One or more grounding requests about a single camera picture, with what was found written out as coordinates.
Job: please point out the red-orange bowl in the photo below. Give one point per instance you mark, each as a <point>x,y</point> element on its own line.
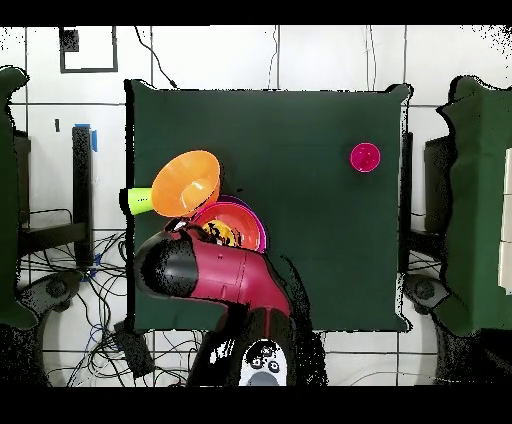
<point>244,220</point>

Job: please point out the large pink bowl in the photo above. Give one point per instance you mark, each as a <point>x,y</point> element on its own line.
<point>262,234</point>

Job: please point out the yellow cup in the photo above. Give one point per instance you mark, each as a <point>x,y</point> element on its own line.
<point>226,236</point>

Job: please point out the large orange bowl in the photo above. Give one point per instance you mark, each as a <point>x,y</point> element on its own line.
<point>180,180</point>

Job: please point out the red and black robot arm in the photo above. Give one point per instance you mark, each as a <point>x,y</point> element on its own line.
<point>232,272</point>

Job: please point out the dark green tablecloth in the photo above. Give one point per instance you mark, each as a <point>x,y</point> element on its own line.
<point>320,240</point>

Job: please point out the lime green cup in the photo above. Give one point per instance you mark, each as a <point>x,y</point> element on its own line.
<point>140,200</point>

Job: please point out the red-pink cup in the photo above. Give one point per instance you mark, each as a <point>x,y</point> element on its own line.
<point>364,157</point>

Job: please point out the blue tape strip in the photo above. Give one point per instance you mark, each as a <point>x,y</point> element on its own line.
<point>94,142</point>

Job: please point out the black floor box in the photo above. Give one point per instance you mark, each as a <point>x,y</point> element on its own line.
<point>134,352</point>

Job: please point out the black chair base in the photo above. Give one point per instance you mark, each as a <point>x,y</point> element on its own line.
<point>56,288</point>
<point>424,292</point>

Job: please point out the green cloth side table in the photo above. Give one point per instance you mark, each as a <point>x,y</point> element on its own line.
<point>8,200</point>
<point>480,200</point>

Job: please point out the black metal frame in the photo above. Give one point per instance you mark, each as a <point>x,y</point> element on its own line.
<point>82,180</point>
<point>438,180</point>

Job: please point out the black square floor frame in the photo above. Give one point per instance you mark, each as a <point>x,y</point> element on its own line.
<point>68,40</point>

